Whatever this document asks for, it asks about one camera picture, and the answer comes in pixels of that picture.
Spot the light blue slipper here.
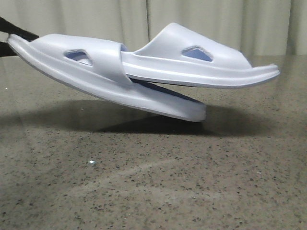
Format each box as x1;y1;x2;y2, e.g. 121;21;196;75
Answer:
7;34;206;122
121;23;280;89

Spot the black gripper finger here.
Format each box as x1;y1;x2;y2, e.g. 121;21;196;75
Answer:
0;42;17;57
0;17;39;41

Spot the pale green curtain backdrop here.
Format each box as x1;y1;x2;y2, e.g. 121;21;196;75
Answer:
0;0;307;57

